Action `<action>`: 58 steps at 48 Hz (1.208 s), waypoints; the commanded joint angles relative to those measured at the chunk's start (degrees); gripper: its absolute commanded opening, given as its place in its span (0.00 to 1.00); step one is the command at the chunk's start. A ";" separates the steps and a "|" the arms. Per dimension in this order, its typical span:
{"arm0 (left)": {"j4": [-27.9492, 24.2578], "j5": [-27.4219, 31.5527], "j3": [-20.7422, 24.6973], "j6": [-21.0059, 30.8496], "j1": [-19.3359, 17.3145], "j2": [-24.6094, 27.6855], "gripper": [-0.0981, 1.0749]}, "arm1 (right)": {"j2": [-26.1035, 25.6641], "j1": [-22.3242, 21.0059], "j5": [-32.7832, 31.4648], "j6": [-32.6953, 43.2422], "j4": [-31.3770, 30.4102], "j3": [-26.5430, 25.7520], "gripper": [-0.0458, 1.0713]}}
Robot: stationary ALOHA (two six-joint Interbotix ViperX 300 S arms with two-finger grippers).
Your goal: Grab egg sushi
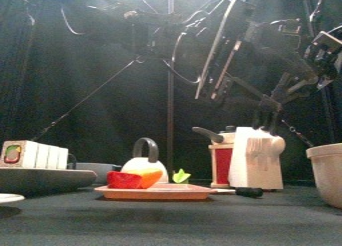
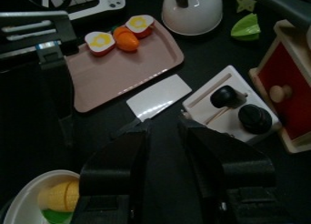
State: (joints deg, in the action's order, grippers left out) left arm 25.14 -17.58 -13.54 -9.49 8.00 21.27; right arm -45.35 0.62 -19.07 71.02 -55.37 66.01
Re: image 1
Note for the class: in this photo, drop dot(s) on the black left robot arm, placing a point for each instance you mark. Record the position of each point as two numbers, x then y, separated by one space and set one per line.
111 13

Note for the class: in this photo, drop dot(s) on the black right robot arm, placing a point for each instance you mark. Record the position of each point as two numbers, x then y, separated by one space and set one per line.
289 46

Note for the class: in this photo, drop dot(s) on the yellow egg sushi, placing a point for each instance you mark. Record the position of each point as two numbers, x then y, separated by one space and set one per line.
151 176

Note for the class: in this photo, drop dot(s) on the red tuna sushi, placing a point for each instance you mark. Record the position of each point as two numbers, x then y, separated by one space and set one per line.
122 180

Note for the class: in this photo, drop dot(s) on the white sushi roll end slice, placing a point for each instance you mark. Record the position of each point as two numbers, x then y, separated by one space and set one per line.
20 154

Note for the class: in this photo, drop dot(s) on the short diagonal brace rod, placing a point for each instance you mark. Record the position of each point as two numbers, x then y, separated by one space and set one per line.
297 134

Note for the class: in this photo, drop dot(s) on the white knife block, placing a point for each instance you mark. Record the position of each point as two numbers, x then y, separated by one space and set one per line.
255 158

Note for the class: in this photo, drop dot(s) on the red toy stove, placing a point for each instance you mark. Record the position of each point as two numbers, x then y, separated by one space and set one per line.
221 165

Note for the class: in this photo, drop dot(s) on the beige bowl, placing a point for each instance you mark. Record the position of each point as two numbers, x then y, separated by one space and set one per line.
328 173

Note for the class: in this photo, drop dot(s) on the green toy leaf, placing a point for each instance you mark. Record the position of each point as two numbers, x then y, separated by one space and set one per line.
181 177

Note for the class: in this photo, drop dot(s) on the thin diagonal brace rod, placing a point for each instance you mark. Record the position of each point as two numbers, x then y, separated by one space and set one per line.
84 99

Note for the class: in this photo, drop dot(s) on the pink rectangular plate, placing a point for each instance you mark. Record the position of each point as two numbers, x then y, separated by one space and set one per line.
155 192

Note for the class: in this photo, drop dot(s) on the grey mug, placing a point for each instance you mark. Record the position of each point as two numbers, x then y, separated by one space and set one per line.
95 170

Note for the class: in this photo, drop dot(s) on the dark grey plate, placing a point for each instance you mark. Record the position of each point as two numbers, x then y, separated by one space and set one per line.
40 180

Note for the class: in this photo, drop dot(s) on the white plate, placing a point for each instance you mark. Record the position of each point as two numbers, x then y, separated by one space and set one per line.
7 198

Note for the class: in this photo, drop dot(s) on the vertical metal frame pole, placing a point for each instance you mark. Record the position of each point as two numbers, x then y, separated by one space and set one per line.
170 123

